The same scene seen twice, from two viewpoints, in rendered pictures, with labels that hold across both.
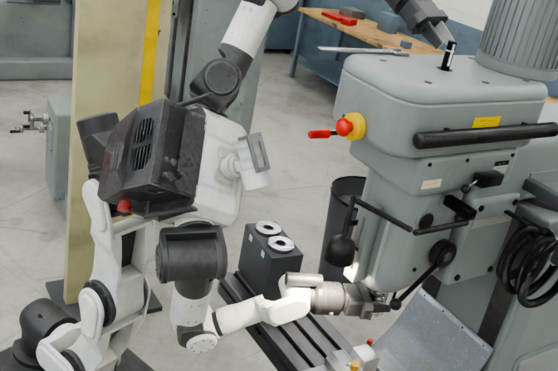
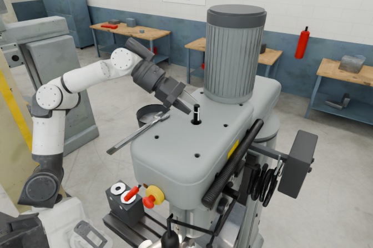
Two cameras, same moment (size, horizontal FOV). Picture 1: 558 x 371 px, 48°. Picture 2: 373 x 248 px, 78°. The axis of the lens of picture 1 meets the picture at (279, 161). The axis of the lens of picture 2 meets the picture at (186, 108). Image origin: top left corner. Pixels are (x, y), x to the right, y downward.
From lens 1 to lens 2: 0.86 m
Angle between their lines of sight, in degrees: 20
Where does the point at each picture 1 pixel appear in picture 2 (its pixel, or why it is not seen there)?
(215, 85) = (39, 196)
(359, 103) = (152, 180)
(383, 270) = (196, 233)
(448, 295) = not seen: hidden behind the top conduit
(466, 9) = (160, 9)
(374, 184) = not seen: hidden behind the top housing
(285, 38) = (89, 40)
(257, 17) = (51, 126)
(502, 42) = (221, 86)
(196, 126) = (36, 238)
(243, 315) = not seen: outside the picture
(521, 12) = (229, 67)
